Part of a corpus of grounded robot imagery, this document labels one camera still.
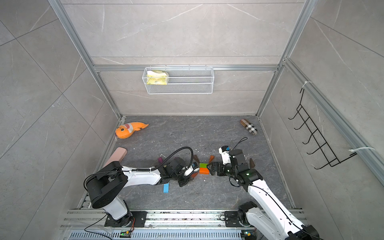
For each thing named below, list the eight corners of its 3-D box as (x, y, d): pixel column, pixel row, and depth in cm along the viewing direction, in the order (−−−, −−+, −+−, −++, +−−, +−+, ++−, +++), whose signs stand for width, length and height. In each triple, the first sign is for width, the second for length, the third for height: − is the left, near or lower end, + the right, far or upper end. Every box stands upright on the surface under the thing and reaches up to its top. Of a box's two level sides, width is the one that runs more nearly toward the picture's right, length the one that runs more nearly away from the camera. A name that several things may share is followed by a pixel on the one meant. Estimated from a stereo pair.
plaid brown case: (252, 136, 109) (254, 133, 106) (238, 123, 118) (239, 119, 115) (257, 133, 111) (259, 130, 108) (243, 120, 120) (245, 117, 117)
